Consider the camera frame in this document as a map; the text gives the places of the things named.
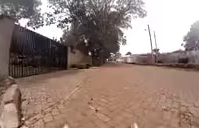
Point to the bushes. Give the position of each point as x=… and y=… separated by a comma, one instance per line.
x=82, y=66

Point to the red brick path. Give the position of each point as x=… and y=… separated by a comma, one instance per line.
x=120, y=93

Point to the large tree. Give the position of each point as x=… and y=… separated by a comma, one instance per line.
x=97, y=26

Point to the low distant building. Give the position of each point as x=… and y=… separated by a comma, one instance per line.
x=137, y=59

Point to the pole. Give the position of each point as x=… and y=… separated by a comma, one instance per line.
x=150, y=43
x=155, y=41

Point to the black metal gate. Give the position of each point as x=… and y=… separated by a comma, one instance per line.
x=37, y=53

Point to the robot's own part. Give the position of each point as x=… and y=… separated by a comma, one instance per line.
x=134, y=125
x=66, y=126

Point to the concrete gate pillar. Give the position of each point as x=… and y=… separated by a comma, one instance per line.
x=0, y=50

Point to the grey kerb stones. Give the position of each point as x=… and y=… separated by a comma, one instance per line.
x=8, y=110

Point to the beige wall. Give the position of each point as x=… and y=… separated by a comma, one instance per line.
x=77, y=57

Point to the grey wall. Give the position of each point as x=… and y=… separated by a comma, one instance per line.
x=197, y=56

